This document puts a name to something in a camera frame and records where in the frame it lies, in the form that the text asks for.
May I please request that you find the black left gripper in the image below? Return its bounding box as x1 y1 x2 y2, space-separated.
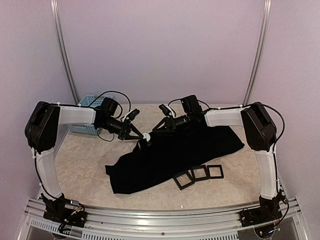
99 117 144 141

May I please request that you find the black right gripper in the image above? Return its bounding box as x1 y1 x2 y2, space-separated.
152 112 193 137

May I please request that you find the black garment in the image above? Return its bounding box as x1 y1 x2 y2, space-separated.
105 126 244 195

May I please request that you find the green round brooch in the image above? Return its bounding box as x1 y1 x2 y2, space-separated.
142 132 151 142

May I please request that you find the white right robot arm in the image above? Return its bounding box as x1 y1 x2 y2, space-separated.
152 102 280 200

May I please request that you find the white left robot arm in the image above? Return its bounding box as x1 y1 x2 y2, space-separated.
24 98 151 200

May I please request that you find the light blue plastic basket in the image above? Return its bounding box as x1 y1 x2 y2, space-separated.
68 94 104 136

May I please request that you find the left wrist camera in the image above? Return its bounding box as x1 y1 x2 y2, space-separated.
100 97 119 117

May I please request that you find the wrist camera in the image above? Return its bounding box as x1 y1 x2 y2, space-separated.
100 97 119 117
159 94 203 117

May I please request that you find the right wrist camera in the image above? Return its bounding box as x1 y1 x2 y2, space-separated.
159 94 203 117

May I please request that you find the left black square frame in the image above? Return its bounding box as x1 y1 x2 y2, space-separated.
173 170 195 191

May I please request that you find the black square frame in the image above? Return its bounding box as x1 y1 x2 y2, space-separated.
173 170 195 191
206 164 224 179
191 165 209 182

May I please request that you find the middle black square frame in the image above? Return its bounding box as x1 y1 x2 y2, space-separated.
191 165 209 182

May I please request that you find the right black square frame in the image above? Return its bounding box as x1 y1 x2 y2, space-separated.
206 164 224 179

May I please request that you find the front aluminium rail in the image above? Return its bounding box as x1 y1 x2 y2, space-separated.
23 197 303 240

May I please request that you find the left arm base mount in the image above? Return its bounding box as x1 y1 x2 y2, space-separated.
41 193 88 234

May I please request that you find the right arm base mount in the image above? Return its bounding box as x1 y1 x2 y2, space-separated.
239 194 289 227

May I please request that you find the right aluminium corner post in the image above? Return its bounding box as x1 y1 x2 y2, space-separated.
242 0 272 105

